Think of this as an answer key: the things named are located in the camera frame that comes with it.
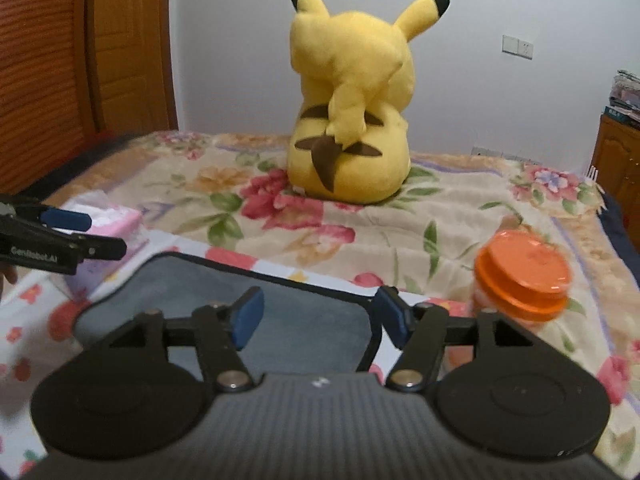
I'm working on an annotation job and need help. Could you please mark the wooden cabinet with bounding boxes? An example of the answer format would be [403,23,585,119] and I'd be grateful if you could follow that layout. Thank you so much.
[590,112,640,248]

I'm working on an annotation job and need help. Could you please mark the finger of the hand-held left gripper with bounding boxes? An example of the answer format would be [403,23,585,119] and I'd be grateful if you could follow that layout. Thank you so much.
[27,227,128,263]
[0,194,94,233]

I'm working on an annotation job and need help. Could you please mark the grey mat black border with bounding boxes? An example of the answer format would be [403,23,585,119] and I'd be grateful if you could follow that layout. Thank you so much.
[72,251,386,376]

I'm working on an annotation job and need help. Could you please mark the wooden door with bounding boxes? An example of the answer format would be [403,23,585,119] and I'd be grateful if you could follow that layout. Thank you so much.
[85,0,180,137]

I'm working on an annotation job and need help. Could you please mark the pink tissue pack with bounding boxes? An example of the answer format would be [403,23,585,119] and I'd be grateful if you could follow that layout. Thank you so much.
[50,192,151,302]

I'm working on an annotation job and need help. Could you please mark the floral blanket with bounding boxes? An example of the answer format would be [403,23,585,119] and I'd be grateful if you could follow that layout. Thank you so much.
[0,130,640,480]

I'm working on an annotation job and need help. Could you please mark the jar with orange lid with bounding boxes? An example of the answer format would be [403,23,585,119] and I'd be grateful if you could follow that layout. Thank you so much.
[447,229,573,372]

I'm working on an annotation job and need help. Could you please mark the wooden headboard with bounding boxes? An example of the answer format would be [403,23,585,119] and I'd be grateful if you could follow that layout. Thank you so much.
[0,0,98,196]

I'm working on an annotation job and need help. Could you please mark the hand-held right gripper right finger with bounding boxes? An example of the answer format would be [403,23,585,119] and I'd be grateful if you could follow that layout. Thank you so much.
[374,285,533,392]

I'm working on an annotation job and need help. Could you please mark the yellow plush toy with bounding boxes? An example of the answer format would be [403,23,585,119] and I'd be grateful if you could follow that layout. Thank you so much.
[286,0,451,206]

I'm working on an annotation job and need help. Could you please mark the dark blue cloth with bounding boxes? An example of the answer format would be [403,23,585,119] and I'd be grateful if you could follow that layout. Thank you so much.
[597,192,640,256]

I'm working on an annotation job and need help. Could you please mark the white wall switch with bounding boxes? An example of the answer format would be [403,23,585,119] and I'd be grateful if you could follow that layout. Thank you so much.
[501,34,534,59]

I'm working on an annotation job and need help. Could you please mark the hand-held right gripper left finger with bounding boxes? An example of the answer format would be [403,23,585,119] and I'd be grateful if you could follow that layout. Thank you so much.
[107,286,266,392]

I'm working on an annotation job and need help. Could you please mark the stack of books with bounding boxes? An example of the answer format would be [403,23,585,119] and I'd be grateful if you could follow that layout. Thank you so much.
[602,69,640,128]

